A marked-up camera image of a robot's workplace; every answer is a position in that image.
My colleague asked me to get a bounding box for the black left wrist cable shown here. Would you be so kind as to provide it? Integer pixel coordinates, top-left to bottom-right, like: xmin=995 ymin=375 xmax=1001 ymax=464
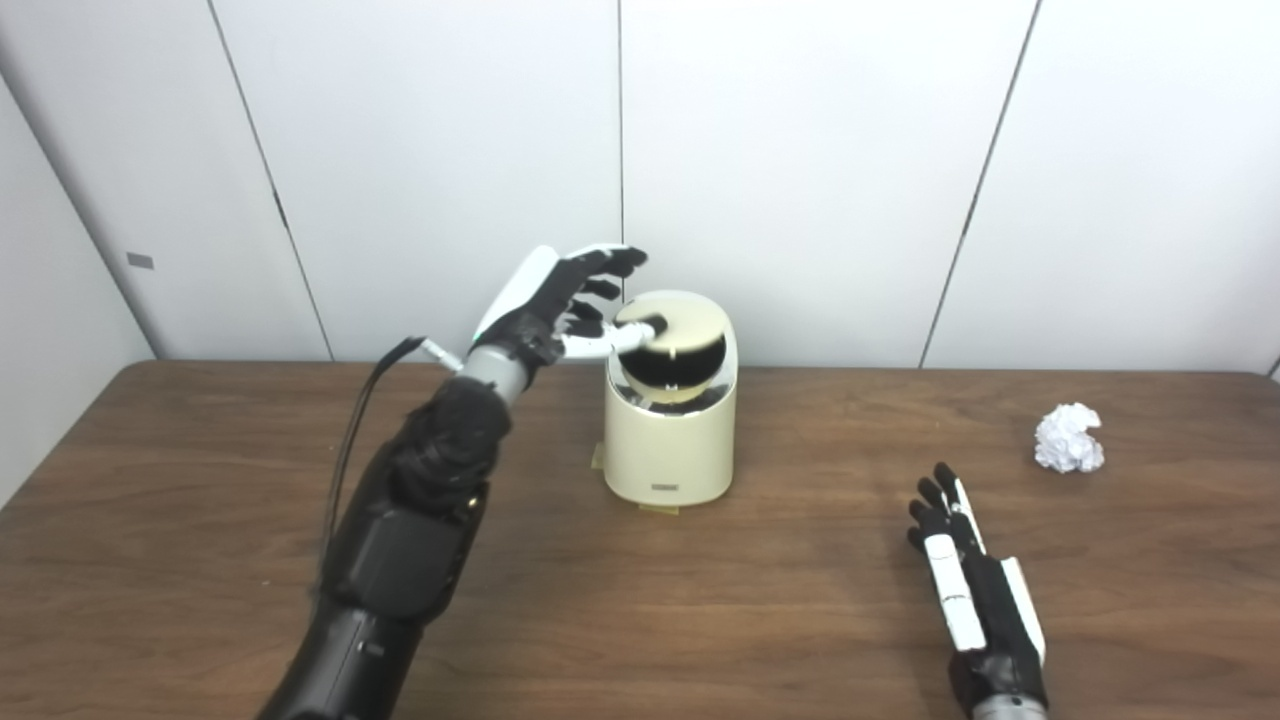
xmin=320 ymin=336 xmax=467 ymax=586

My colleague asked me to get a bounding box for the white paper ball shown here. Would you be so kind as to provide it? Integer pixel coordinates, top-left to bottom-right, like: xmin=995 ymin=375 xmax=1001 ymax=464
xmin=1034 ymin=403 xmax=1106 ymax=474

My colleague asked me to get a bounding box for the cream-colored bin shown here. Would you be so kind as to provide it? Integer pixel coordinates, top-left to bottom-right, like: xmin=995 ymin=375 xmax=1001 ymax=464
xmin=603 ymin=290 xmax=739 ymax=506

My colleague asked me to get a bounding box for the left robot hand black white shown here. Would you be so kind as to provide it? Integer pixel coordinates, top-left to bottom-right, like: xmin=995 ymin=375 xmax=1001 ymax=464
xmin=468 ymin=244 xmax=661 ymax=376

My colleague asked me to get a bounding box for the round cream bin lid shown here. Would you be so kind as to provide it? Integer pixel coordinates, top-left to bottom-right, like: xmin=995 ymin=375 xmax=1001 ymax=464
xmin=613 ymin=292 xmax=729 ymax=357

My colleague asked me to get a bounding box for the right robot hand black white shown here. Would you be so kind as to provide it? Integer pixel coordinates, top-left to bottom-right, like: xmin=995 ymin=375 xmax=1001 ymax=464
xmin=907 ymin=462 xmax=1049 ymax=713

